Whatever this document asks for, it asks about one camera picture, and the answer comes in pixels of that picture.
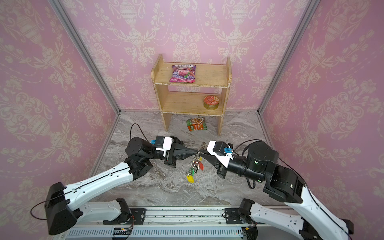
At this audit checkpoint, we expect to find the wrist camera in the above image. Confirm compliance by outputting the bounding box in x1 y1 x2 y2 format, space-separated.
150 136 174 158
207 141 234 168

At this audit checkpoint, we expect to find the aluminium corner post right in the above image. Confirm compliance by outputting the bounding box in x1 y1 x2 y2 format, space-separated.
258 0 321 116

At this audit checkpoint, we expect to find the pink snack packet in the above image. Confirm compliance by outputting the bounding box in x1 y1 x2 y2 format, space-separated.
170 64 197 83

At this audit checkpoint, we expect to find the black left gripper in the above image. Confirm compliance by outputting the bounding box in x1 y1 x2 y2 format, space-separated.
144 136 196 169

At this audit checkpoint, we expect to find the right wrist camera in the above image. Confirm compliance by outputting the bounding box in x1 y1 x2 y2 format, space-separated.
207 141 234 168

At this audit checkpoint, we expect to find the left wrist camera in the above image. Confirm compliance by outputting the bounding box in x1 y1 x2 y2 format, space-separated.
150 136 174 158

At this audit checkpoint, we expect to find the green orange snack packet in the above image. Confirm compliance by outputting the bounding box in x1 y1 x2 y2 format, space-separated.
187 117 207 132

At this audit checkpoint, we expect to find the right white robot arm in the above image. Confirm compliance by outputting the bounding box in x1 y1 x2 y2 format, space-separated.
199 140 354 240

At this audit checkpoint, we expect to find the aluminium corner post left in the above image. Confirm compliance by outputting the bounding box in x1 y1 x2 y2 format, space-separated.
48 0 121 115

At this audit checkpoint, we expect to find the aluminium corner post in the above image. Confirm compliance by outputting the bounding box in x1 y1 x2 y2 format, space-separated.
258 0 321 116
48 0 121 115

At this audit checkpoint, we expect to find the wooden two-tier shelf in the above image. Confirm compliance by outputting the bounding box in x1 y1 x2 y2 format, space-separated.
151 54 233 135

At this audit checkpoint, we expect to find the round red gold tin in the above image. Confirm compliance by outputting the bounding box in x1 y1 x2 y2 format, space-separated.
203 95 220 111

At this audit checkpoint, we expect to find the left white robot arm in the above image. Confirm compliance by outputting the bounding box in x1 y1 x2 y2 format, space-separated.
42 136 197 236

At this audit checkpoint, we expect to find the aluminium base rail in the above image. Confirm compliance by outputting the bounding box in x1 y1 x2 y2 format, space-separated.
53 206 300 240

